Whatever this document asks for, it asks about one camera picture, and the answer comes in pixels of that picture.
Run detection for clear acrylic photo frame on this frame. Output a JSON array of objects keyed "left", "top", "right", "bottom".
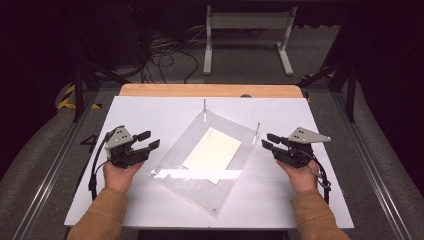
[{"left": 148, "top": 98, "right": 262, "bottom": 218}]

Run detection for aluminium floor rail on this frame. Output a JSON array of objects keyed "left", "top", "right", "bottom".
[
  {"left": 329, "top": 90, "right": 415, "bottom": 240},
  {"left": 11, "top": 89, "right": 102, "bottom": 240}
]

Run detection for grey metal stand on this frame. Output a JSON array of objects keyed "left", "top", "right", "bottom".
[{"left": 202, "top": 4, "right": 298, "bottom": 77}]

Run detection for yellow black floor tape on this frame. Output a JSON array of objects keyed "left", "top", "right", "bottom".
[
  {"left": 56, "top": 83, "right": 103, "bottom": 111},
  {"left": 301, "top": 66, "right": 337, "bottom": 82}
]

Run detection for black floor cables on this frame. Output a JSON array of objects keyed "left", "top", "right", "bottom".
[{"left": 131, "top": 3, "right": 208, "bottom": 85}]

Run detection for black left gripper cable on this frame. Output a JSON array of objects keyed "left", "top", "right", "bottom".
[{"left": 87, "top": 126, "right": 118, "bottom": 202}]

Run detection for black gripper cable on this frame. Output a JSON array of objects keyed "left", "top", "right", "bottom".
[
  {"left": 87, "top": 126, "right": 118, "bottom": 202},
  {"left": 298, "top": 149, "right": 332, "bottom": 205}
]

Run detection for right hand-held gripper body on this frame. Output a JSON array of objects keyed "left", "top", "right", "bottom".
[{"left": 271, "top": 126, "right": 332, "bottom": 169}]

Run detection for wooden table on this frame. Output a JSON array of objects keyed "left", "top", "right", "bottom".
[{"left": 118, "top": 83, "right": 304, "bottom": 99}]

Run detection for person's left hand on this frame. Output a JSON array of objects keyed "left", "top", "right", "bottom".
[{"left": 103, "top": 159, "right": 145, "bottom": 195}]

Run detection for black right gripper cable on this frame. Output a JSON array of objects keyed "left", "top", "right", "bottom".
[{"left": 298, "top": 149, "right": 332, "bottom": 205}]

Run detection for black tripod stand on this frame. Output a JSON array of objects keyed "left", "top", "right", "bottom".
[
  {"left": 70, "top": 58, "right": 132, "bottom": 123},
  {"left": 297, "top": 60, "right": 358, "bottom": 124}
]

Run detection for white board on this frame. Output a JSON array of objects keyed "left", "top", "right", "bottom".
[{"left": 64, "top": 95, "right": 355, "bottom": 230}]

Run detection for person's right hand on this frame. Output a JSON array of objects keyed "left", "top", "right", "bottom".
[{"left": 276, "top": 159, "right": 321, "bottom": 195}]

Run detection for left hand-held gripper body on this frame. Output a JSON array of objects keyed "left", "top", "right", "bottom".
[{"left": 104, "top": 125, "right": 152, "bottom": 169}]

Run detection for picture card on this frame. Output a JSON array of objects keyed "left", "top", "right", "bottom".
[{"left": 181, "top": 126, "right": 243, "bottom": 185}]

